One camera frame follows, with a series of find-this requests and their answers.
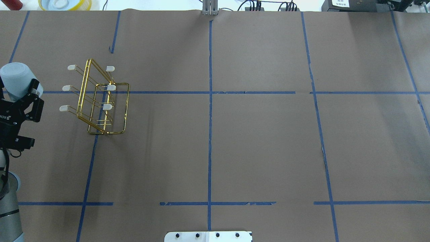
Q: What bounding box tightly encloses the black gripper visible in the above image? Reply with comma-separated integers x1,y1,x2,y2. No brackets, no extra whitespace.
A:
0,78,44,152

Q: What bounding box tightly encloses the light blue plastic cup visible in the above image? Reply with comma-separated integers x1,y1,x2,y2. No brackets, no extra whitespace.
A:
0,62,36,102

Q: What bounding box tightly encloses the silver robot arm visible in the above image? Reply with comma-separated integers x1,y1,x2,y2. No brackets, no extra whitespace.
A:
1,94,44,242

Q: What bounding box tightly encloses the yellow rimmed blue bowl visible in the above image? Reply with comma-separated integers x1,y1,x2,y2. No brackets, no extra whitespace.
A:
38,0,92,11

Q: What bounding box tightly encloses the red cylindrical bottle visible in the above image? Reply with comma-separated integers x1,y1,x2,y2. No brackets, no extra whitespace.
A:
1,0,23,10

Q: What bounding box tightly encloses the black desktop box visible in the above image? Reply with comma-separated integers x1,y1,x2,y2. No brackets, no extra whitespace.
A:
321,0,391,12

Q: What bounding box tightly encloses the gold wire cup holder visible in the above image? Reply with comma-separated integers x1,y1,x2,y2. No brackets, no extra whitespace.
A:
59,58,130,135

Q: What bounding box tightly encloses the aluminium frame post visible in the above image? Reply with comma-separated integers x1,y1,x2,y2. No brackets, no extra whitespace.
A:
200,0,219,15

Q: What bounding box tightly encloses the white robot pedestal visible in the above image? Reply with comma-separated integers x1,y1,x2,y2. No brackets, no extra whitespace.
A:
164,231,253,242

